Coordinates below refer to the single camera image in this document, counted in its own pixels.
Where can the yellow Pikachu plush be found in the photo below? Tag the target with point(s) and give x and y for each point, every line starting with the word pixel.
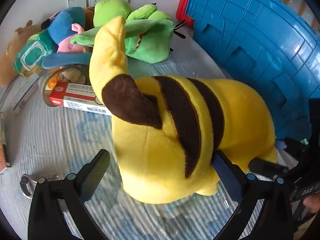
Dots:
pixel 166 128

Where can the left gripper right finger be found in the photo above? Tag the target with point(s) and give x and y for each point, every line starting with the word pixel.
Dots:
pixel 275 220

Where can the blue plastic storage crate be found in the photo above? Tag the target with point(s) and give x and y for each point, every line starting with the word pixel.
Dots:
pixel 266 45

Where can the red handbag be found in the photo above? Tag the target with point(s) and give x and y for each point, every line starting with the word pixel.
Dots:
pixel 181 14

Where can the green wet wipes pack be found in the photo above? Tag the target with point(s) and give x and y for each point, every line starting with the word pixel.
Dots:
pixel 29 59

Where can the person's right hand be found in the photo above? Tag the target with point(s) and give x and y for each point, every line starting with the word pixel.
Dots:
pixel 312 202

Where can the green frog plush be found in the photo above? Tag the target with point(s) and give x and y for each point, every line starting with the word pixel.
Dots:
pixel 148 30

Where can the small yellow orange plush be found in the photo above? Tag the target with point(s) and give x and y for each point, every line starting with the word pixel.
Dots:
pixel 67 76

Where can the white blue medicine box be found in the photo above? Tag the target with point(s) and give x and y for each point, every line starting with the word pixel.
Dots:
pixel 17 94

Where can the red white medicine box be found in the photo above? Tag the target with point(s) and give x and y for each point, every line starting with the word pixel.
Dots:
pixel 77 96

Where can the green orange medicine box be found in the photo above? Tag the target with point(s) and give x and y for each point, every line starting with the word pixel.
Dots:
pixel 4 157

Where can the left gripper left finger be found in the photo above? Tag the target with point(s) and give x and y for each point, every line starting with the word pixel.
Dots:
pixel 46 220

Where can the metal nail clipper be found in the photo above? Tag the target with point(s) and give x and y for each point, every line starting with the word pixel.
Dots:
pixel 28 184

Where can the blue pink pig plush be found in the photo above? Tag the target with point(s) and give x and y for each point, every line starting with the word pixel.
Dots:
pixel 63 25

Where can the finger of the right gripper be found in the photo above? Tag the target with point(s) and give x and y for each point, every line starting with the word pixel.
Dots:
pixel 267 169

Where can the brown capybara plush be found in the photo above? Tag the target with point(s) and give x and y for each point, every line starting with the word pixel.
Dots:
pixel 21 35

